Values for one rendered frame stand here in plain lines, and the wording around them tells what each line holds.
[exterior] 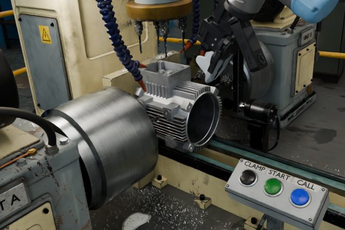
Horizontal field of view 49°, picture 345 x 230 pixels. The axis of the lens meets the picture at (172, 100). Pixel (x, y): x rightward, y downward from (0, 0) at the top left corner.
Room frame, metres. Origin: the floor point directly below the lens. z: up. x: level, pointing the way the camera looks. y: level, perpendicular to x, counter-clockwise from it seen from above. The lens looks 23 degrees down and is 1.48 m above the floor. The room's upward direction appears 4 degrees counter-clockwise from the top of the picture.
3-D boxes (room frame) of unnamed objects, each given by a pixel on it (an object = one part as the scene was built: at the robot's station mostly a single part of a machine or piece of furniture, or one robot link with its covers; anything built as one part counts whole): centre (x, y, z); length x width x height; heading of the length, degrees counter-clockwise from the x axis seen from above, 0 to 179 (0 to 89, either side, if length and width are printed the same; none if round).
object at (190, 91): (1.01, -0.01, 1.02); 0.20 x 0.19 x 0.19; 48
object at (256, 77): (1.26, -0.23, 1.04); 0.41 x 0.25 x 0.25; 138
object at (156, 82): (1.04, 0.02, 1.11); 0.12 x 0.11 x 0.07; 48
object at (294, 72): (1.46, -0.41, 0.99); 0.35 x 0.31 x 0.37; 138
